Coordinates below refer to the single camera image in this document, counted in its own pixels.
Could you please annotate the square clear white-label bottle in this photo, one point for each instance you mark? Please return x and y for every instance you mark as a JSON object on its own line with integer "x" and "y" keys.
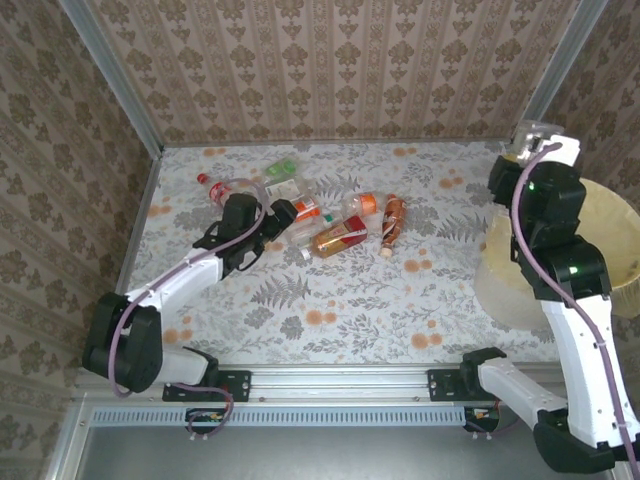
{"x": 282, "y": 189}

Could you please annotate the gold-capped orange label bottle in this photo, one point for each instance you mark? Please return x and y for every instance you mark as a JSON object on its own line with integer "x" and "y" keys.
{"x": 306, "y": 206}

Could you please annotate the clear bottle with green band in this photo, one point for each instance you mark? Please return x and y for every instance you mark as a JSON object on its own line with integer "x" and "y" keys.
{"x": 320, "y": 227}

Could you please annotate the clear plastic bottle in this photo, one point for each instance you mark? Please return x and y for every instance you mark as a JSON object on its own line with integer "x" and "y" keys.
{"x": 535, "y": 137}

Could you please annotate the red label amber tea bottle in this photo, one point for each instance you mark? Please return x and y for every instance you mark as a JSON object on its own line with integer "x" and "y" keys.
{"x": 340, "y": 235}

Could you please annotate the clear bottle with orange band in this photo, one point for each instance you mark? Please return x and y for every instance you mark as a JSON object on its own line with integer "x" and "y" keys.
{"x": 367, "y": 204}

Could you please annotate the brown red bottle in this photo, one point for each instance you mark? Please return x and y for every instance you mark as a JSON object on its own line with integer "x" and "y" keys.
{"x": 392, "y": 220}

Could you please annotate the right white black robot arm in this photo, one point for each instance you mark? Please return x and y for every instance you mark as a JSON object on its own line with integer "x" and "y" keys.
{"x": 580, "y": 360}

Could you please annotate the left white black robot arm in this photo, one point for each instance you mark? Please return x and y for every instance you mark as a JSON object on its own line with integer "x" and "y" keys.
{"x": 185, "y": 275}

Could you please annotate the translucent yellow bin liner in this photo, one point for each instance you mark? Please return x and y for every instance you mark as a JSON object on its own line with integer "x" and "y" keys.
{"x": 615, "y": 225}

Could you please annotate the cream round waste bin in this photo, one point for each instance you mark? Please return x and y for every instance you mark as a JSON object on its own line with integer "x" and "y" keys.
{"x": 505, "y": 295}

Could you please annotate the red label cola bottle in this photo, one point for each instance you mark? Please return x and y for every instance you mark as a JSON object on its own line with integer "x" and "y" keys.
{"x": 217, "y": 192}

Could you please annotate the floral print tablecloth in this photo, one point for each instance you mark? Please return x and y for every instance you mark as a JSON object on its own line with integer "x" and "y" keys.
{"x": 350, "y": 310}

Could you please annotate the grey metal panel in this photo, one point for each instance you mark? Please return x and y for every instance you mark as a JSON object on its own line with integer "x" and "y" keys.
{"x": 325, "y": 455}

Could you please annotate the aluminium table side rail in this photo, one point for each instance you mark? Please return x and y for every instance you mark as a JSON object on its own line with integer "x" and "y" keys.
{"x": 140, "y": 220}

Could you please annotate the aluminium frame post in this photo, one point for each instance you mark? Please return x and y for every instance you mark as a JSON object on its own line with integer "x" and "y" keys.
{"x": 560, "y": 65}
{"x": 115, "y": 80}

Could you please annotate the aluminium lower frame bar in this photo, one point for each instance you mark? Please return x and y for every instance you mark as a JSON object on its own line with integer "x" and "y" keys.
{"x": 67, "y": 445}

